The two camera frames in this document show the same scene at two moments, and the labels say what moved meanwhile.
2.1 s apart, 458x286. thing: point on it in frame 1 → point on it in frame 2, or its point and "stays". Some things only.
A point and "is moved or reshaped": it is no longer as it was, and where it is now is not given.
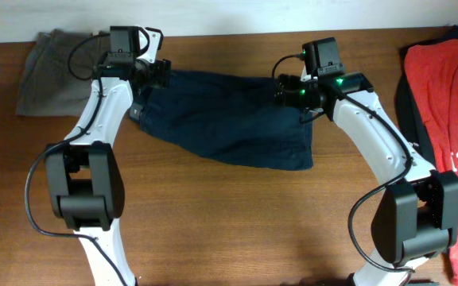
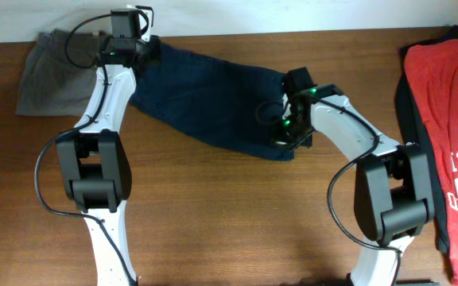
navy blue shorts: x=231 y=116 is moved or reshaped
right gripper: x=289 y=84 → x=278 y=139
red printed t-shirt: x=449 y=88 stays
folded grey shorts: x=60 y=77 stays
